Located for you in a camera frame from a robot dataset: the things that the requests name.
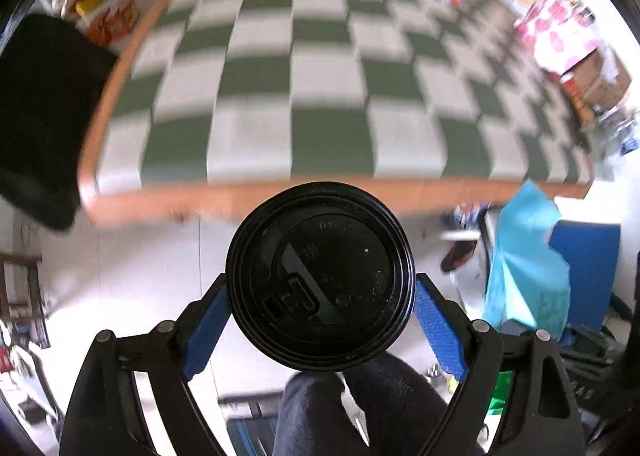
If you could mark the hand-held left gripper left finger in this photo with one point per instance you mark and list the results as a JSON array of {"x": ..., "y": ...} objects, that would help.
[{"x": 205, "y": 331}]

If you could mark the wooden stool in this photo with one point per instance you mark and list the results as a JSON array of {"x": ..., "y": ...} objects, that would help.
[{"x": 25, "y": 286}]

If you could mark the pink flower gift bag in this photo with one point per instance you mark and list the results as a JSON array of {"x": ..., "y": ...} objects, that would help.
[{"x": 555, "y": 31}]

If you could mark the teal plastic wrapper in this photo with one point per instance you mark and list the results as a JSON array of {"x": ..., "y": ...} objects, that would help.
[{"x": 530, "y": 261}]

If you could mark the green white checkered tablecloth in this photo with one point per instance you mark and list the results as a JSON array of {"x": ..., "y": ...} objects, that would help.
[{"x": 320, "y": 86}]

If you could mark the blue label glass bottle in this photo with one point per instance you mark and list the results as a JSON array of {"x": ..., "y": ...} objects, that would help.
[{"x": 629, "y": 141}]

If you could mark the black covered chair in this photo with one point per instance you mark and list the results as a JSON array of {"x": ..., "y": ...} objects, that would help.
[{"x": 45, "y": 111}]

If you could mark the black plastic cup lid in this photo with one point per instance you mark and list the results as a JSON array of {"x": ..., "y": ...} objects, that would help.
[{"x": 325, "y": 276}]

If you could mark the brown cardboard box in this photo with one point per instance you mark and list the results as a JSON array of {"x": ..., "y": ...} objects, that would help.
[{"x": 600, "y": 76}]

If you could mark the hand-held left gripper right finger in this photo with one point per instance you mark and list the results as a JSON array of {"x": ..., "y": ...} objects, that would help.
[{"x": 440, "y": 331}]

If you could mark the red snack box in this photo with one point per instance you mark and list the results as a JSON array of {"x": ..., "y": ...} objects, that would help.
[{"x": 575, "y": 98}]

